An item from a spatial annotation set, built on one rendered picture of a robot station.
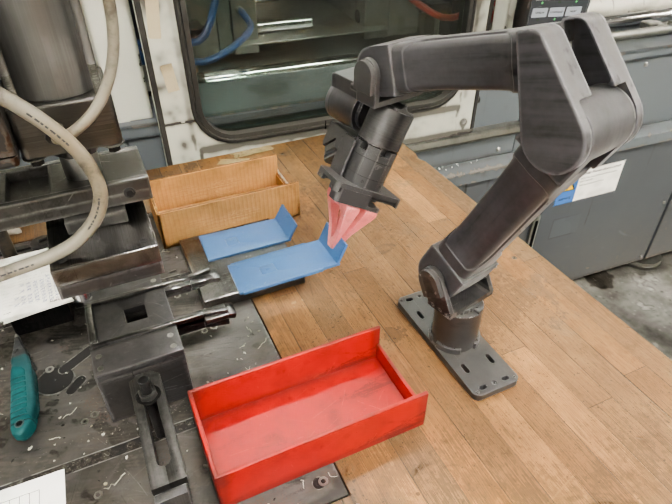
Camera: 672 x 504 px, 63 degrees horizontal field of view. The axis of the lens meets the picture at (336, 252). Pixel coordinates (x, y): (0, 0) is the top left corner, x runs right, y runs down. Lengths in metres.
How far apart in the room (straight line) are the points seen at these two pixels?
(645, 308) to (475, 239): 1.84
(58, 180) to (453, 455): 0.52
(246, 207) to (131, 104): 0.41
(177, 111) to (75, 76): 0.69
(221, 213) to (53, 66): 0.48
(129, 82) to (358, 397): 0.83
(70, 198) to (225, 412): 0.31
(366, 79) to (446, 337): 0.35
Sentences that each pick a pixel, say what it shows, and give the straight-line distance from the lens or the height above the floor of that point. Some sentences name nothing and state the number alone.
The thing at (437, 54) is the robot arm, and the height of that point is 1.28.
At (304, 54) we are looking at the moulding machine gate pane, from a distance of 1.28.
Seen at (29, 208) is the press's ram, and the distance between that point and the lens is 0.62.
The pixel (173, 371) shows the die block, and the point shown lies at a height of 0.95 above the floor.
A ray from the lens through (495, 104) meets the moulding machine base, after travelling 1.61.
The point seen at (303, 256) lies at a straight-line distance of 0.76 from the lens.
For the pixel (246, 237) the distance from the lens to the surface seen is 0.94.
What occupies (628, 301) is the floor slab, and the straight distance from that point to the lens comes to 2.45.
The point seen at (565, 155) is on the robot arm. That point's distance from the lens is 0.51.
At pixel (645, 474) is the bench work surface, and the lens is 0.74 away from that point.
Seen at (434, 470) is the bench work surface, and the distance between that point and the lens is 0.67.
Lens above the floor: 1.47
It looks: 38 degrees down
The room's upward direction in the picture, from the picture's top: straight up
